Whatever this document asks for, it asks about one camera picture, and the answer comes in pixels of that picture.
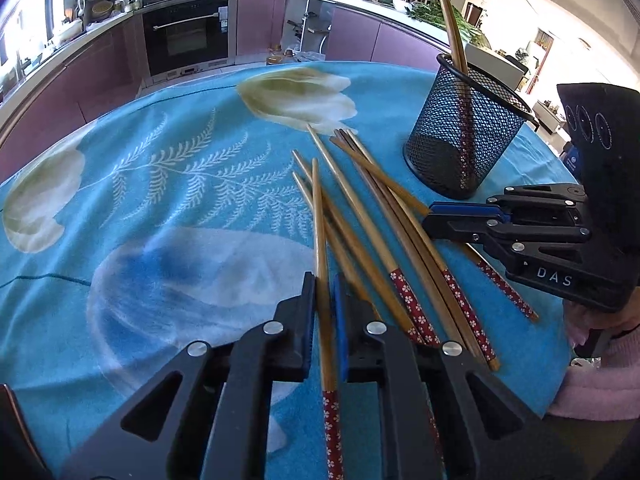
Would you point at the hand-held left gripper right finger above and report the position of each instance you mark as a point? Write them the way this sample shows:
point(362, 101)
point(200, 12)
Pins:
point(341, 340)

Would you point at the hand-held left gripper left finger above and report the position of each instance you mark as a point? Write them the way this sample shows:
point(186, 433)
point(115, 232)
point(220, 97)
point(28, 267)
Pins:
point(300, 340)

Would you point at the pale boxy appliance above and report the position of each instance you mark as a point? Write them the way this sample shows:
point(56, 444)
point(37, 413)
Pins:
point(500, 67)

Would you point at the dark curved object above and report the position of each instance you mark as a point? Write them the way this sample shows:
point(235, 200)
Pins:
point(15, 450)

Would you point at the low living room table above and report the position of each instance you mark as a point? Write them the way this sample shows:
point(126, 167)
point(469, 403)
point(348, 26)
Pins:
point(547, 115)

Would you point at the light chopstick red floral end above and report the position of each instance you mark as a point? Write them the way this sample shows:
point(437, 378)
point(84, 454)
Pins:
point(452, 25)
point(506, 286)
point(321, 260)

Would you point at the purple kitchen cabinets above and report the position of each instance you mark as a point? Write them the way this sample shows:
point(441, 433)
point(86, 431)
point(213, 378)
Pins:
point(255, 25)

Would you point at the black built-in oven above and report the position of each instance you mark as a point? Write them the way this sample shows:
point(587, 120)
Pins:
point(185, 35)

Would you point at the brown bowl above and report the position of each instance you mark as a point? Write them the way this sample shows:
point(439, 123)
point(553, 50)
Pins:
point(102, 10)

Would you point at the blue floral tablecloth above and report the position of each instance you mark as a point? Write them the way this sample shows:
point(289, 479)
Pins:
point(150, 220)

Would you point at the black mesh utensil holder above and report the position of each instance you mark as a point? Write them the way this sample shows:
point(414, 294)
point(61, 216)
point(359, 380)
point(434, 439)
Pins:
point(500, 140)

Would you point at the blue bin white emblem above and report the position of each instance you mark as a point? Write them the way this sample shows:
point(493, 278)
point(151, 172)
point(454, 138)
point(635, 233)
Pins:
point(572, 162)

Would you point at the bunch of wooden chopsticks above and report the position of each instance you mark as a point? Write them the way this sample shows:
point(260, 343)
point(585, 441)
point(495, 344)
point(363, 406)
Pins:
point(414, 310)

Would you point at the green leafy vegetables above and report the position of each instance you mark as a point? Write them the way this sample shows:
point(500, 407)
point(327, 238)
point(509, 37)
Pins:
point(435, 15)

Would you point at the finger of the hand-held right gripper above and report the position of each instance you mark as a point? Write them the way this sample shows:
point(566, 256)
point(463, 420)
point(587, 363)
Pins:
point(465, 210)
point(460, 230)

